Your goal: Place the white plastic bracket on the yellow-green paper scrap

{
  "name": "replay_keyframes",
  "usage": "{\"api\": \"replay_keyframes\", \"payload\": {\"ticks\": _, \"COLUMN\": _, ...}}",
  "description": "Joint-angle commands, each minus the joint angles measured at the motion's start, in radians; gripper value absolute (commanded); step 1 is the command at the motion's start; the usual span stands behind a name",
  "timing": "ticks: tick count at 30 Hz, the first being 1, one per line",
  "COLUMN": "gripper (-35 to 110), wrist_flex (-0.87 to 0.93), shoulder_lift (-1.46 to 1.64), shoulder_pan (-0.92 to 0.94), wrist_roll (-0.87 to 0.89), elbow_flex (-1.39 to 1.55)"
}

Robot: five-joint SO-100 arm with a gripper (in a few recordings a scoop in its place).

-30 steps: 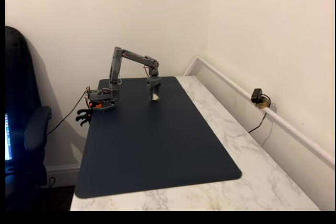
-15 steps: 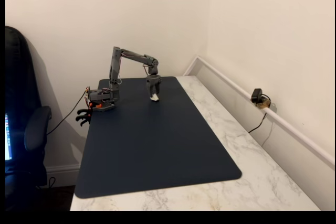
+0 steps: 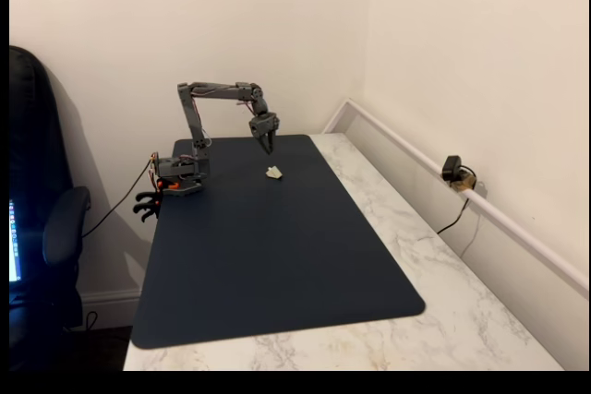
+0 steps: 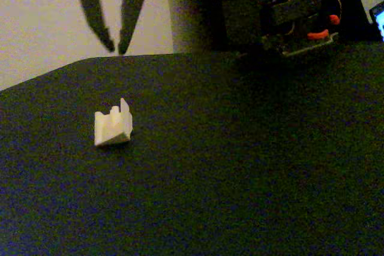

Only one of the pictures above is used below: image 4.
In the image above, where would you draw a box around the laptop with lit screen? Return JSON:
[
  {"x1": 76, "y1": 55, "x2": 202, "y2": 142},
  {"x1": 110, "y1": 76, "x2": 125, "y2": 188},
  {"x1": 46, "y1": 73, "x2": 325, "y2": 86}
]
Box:
[{"x1": 368, "y1": 0, "x2": 384, "y2": 43}]

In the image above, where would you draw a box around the black office chair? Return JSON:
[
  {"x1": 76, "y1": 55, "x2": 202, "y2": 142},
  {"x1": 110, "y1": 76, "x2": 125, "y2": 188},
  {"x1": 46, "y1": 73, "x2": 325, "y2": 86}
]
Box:
[{"x1": 317, "y1": 0, "x2": 373, "y2": 43}]

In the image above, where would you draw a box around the small white plastic part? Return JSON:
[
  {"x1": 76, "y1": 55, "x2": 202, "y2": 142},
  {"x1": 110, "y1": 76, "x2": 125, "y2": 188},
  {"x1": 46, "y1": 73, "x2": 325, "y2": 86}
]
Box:
[{"x1": 94, "y1": 97, "x2": 134, "y2": 148}]

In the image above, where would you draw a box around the dark desk mat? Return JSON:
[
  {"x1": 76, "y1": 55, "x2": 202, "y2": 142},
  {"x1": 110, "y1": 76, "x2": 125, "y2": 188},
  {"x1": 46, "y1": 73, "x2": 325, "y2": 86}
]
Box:
[{"x1": 0, "y1": 41, "x2": 384, "y2": 256}]

